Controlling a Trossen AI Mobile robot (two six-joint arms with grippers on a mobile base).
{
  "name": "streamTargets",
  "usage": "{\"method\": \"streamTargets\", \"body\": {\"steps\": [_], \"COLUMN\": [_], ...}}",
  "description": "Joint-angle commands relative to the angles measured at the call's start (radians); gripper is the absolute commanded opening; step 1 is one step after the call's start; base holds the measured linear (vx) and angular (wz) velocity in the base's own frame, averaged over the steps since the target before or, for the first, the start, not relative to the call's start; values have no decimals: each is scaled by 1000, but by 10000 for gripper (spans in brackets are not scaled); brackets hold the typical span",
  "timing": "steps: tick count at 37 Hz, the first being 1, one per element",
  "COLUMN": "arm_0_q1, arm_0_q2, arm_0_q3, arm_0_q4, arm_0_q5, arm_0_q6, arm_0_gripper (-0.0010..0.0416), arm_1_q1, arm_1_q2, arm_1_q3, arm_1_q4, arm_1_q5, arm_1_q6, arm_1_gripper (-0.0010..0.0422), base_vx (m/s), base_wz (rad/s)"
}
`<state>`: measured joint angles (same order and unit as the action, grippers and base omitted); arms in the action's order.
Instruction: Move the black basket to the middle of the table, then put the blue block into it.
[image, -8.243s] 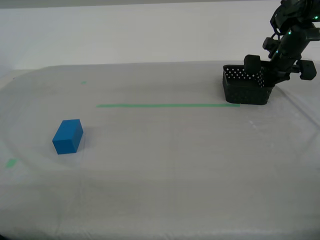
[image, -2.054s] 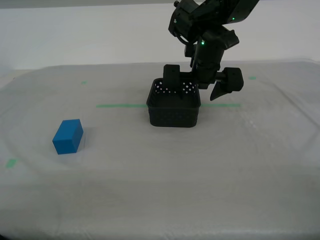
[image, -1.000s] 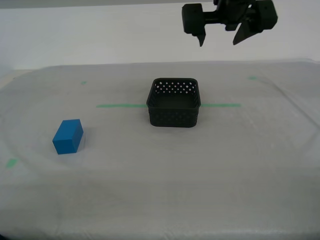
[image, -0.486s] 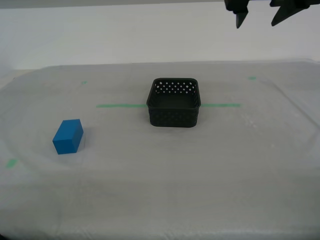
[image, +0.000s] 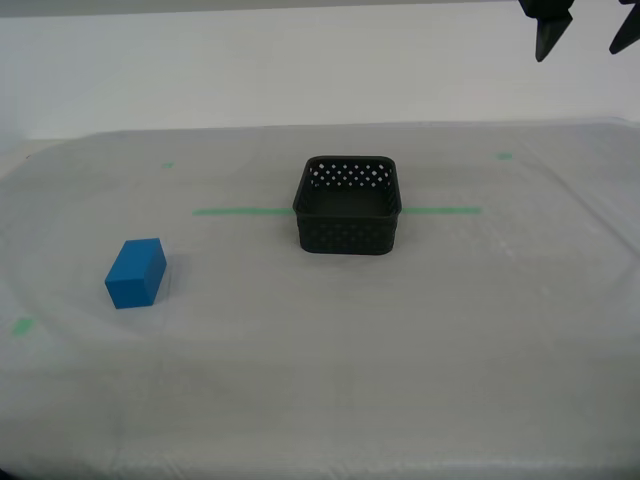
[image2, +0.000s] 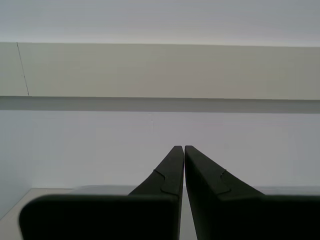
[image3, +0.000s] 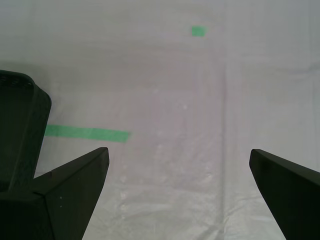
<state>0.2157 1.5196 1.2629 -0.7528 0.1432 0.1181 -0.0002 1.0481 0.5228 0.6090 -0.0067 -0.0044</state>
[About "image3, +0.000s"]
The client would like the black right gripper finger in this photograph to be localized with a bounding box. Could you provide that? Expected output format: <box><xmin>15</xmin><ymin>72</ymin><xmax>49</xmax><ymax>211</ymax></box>
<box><xmin>0</xmin><ymin>146</ymin><xmax>110</xmax><ymax>240</ymax></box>
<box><xmin>248</xmin><ymin>148</ymin><xmax>320</xmax><ymax>240</ymax></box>

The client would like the black plastic lattice basket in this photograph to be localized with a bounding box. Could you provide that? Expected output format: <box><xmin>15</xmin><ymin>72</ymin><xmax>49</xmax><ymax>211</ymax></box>
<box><xmin>0</xmin><ymin>69</ymin><xmax>52</xmax><ymax>195</ymax></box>

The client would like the long green tape strip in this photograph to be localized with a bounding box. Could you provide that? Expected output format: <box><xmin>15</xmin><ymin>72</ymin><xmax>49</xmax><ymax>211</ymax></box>
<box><xmin>44</xmin><ymin>124</ymin><xmax>131</xmax><ymax>144</ymax></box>

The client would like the white table cover sheet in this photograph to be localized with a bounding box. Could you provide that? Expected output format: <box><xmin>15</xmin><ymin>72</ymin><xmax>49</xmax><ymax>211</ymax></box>
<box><xmin>0</xmin><ymin>0</ymin><xmax>320</xmax><ymax>240</ymax></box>

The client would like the small green tape square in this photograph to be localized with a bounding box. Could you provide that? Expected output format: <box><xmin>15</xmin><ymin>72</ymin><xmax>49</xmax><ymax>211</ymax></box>
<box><xmin>191</xmin><ymin>25</ymin><xmax>207</xmax><ymax>38</ymax></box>

